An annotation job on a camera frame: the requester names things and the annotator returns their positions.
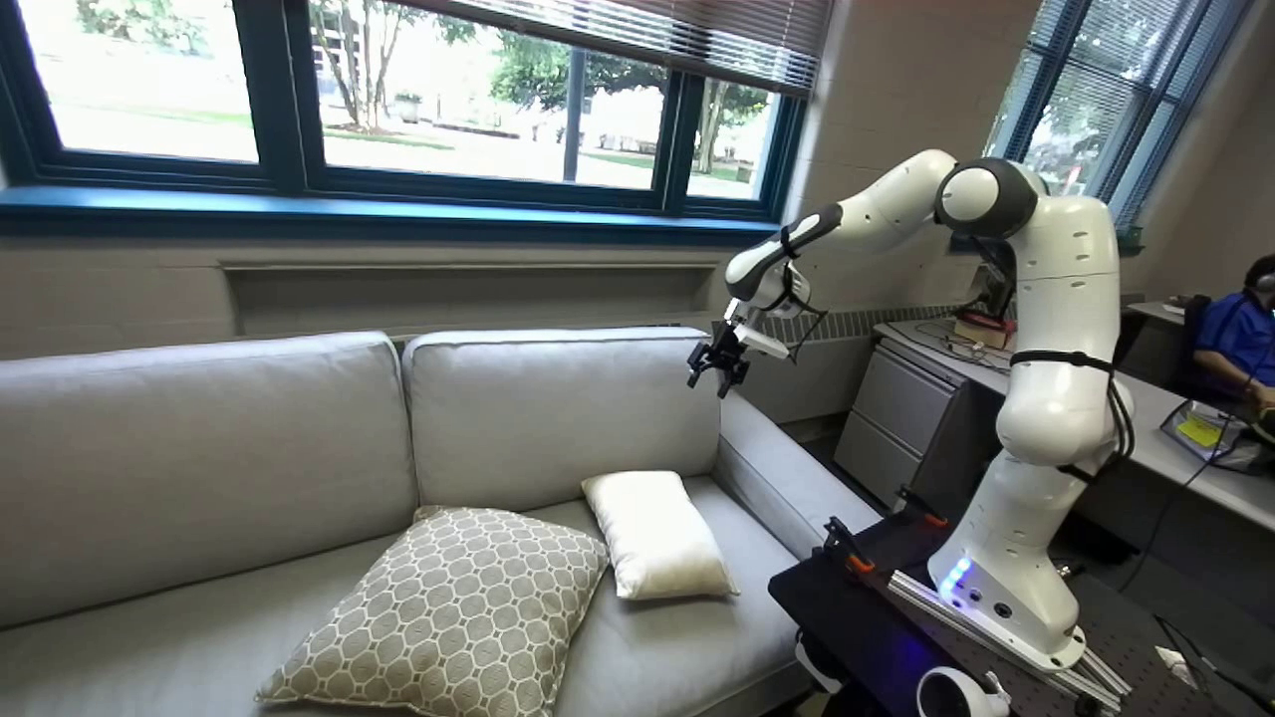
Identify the narrow grey couch back cushion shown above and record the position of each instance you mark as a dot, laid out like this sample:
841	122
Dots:
561	413

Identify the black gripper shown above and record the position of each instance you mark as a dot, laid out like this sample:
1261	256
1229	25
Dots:
726	342

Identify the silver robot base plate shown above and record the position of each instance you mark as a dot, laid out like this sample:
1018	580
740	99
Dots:
982	637

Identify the wide grey couch back cushion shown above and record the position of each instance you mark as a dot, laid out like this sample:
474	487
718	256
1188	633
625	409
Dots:
203	464

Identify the narrow blue framed window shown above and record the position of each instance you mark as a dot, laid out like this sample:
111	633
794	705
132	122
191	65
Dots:
1078	94

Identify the light grey fabric couch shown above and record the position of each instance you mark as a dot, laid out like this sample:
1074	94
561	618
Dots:
693	637

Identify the grey metal filing cabinet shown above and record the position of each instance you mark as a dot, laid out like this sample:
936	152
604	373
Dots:
902	419

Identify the wall radiator vent grille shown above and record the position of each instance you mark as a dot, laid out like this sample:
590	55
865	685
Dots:
823	325

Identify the octagon patterned beige pillow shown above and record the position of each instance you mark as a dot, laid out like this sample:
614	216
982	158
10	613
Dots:
459	618

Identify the yellow pad on tablet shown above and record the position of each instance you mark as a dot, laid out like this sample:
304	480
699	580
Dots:
1200	427

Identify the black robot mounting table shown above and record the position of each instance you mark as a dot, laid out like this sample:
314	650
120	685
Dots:
852	624

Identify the person in blue shirt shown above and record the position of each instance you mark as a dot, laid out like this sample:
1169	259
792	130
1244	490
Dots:
1242	338

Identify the white VR controller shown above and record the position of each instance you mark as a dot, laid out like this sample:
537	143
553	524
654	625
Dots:
960	695

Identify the plain cream pillow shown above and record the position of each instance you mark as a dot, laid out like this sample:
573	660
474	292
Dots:
659	537

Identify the wide blue framed window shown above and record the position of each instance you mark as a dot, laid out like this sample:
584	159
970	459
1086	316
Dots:
292	94

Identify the white desk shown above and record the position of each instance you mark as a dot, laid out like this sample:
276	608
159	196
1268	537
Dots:
1183	459

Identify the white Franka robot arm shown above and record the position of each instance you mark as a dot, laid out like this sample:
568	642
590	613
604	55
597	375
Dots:
1059	398

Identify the horizontal window blind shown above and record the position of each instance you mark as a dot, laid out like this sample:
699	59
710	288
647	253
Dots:
718	34

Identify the orange black clamp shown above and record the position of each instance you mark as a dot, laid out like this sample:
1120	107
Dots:
856	553

